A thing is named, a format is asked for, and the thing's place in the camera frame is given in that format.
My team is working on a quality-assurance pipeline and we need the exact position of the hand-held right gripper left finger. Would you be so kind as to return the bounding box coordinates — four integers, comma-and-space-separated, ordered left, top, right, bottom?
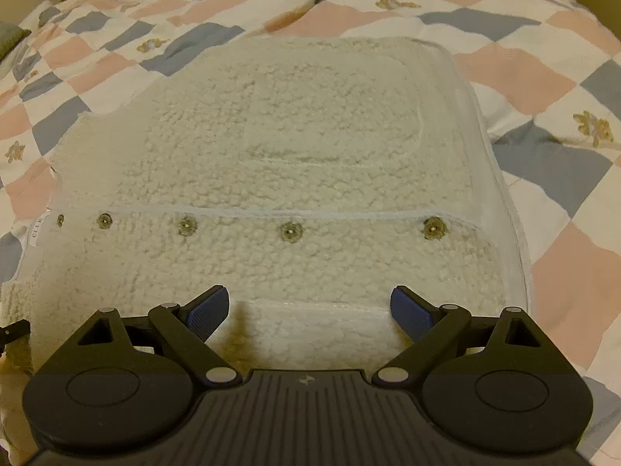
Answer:
73, 285, 243, 389

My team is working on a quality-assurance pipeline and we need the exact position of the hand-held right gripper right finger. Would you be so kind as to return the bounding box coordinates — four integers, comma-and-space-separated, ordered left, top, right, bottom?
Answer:
371, 285, 546, 389

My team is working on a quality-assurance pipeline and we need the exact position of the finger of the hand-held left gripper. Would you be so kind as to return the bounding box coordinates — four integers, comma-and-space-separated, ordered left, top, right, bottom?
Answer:
0, 320, 28, 346

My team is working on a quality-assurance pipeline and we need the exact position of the checkered bear print quilt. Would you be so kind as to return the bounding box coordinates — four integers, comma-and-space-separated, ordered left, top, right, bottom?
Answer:
0, 0, 621, 466

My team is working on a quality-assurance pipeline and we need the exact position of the grey pillow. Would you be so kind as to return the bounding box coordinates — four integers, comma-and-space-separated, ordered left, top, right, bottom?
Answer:
0, 22, 33, 59

